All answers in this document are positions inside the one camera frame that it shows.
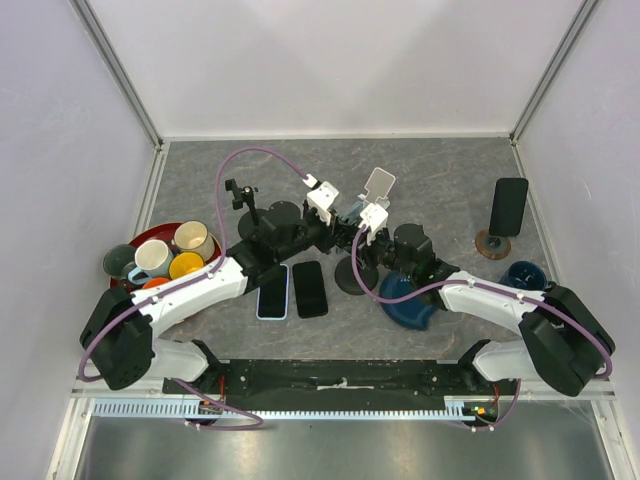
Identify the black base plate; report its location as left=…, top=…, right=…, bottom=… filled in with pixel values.
left=190, top=359, right=517, bottom=411

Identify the white phone stand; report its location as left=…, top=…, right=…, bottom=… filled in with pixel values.
left=358, top=167, right=396, bottom=211

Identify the dark green mug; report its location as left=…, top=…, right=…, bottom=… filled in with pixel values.
left=102, top=244, right=136, bottom=280

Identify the beige mug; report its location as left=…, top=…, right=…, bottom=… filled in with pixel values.
left=173, top=220, right=216, bottom=262

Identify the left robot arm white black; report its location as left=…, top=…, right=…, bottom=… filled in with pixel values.
left=78, top=202, right=361, bottom=393

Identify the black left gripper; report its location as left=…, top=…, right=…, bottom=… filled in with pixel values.
left=276, top=203, right=350, bottom=261

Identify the light blue phone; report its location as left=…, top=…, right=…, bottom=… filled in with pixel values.
left=256, top=264, right=289, bottom=321

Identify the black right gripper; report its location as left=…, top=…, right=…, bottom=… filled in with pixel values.
left=343, top=226, right=414, bottom=281

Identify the black round phone stand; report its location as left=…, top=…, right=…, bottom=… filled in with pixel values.
left=223, top=178, right=274, bottom=241

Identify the blue leaf-shaped plate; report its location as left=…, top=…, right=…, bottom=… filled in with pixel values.
left=378, top=272, right=438, bottom=331

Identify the yellow cup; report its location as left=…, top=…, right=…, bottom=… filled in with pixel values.
left=168, top=252, right=205, bottom=280

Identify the dark blue mug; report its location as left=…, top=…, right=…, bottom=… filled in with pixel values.
left=498, top=261, right=555, bottom=291

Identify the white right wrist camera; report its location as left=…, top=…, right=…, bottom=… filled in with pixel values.
left=358, top=203, right=389, bottom=245

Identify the orange cup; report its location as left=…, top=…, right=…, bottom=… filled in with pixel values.
left=142, top=277, right=170, bottom=289

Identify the white mug blue handle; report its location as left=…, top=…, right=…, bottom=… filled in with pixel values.
left=126, top=239, right=174, bottom=285

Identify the red round tray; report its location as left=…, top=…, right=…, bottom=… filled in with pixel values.
left=109, top=222, right=225, bottom=291

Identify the black phone on wooden stand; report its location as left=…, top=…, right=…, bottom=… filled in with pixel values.
left=488, top=178, right=529, bottom=237

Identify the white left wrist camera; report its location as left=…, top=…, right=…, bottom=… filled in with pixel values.
left=303, top=174, right=339, bottom=226

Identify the wooden round phone stand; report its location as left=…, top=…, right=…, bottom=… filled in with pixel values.
left=475, top=229, right=511, bottom=260

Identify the light blue cable duct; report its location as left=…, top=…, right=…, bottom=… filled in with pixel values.
left=92, top=398, right=476, bottom=422

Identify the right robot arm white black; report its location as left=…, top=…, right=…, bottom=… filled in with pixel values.
left=350, top=222, right=615, bottom=397

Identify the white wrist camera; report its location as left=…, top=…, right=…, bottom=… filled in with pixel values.
left=358, top=203, right=389, bottom=245
left=303, top=174, right=339, bottom=226

